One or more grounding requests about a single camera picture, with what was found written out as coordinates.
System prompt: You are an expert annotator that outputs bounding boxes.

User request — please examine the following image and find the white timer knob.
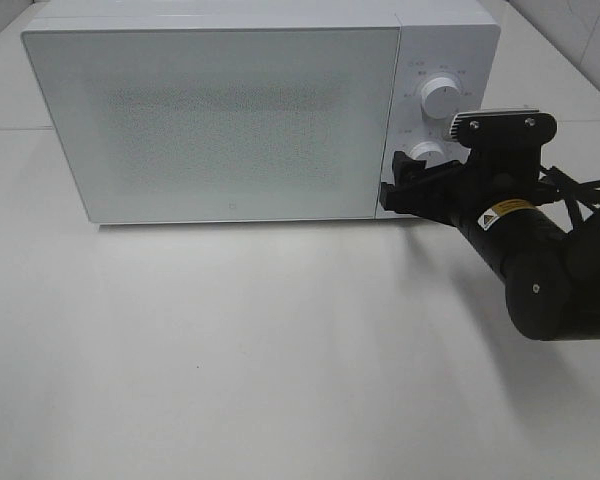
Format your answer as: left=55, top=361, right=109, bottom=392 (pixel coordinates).
left=409, top=141, right=446, bottom=164

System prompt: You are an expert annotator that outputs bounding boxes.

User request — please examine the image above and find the white microwave oven body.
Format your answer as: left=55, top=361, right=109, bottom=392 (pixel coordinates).
left=21, top=1, right=500, bottom=220

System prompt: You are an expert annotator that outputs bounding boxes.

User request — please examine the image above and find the upper white power knob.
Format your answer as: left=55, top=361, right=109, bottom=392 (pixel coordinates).
left=420, top=74, right=461, bottom=120

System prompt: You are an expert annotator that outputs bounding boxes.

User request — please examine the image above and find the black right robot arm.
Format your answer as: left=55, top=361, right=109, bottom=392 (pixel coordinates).
left=379, top=109, right=600, bottom=341

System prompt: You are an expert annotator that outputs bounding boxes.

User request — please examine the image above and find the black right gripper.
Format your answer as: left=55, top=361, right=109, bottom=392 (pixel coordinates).
left=379, top=108, right=560, bottom=260

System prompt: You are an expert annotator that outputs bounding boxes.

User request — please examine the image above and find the white microwave door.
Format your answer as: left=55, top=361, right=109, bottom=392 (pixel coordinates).
left=22, top=28, right=399, bottom=224

